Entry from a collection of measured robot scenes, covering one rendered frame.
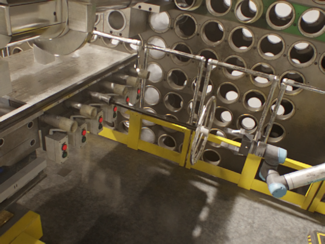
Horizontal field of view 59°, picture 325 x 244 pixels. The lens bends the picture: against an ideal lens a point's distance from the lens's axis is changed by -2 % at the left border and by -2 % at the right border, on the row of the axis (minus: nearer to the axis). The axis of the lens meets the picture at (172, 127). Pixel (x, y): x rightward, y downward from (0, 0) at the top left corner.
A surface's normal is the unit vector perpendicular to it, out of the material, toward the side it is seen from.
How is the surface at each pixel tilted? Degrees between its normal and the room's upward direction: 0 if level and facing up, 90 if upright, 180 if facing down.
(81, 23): 90
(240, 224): 0
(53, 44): 90
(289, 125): 90
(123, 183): 0
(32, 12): 90
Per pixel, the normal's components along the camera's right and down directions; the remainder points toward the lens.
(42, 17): 0.92, 0.30
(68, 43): -0.36, 0.44
